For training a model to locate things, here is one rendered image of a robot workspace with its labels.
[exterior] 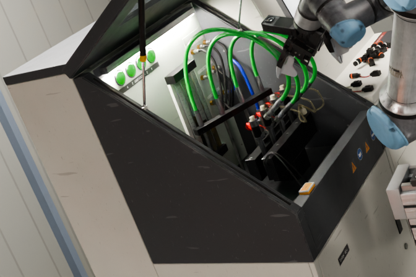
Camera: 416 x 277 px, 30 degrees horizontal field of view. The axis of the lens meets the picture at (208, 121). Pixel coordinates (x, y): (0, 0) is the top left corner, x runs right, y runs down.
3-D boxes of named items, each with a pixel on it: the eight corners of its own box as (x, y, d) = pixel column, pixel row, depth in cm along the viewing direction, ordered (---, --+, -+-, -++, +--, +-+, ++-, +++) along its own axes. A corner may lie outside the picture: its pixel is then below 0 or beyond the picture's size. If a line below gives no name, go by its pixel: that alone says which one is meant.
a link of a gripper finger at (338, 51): (351, 64, 233) (343, 36, 230) (333, 67, 236) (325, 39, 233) (355, 60, 235) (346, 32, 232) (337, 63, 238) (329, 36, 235)
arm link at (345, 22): (382, 17, 185) (355, -14, 190) (344, 35, 182) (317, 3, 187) (375, 36, 192) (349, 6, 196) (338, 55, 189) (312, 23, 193)
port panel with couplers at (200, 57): (219, 117, 277) (189, 37, 268) (212, 118, 279) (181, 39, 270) (235, 101, 287) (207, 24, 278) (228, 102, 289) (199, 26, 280)
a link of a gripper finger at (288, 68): (288, 90, 213) (301, 63, 207) (270, 79, 214) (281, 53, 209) (293, 86, 215) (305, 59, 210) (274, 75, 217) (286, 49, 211)
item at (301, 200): (319, 254, 220) (301, 206, 215) (305, 255, 222) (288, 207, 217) (384, 150, 267) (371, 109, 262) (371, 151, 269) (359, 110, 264)
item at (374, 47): (379, 67, 288) (376, 54, 287) (353, 71, 294) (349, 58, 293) (397, 44, 306) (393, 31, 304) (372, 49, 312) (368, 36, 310)
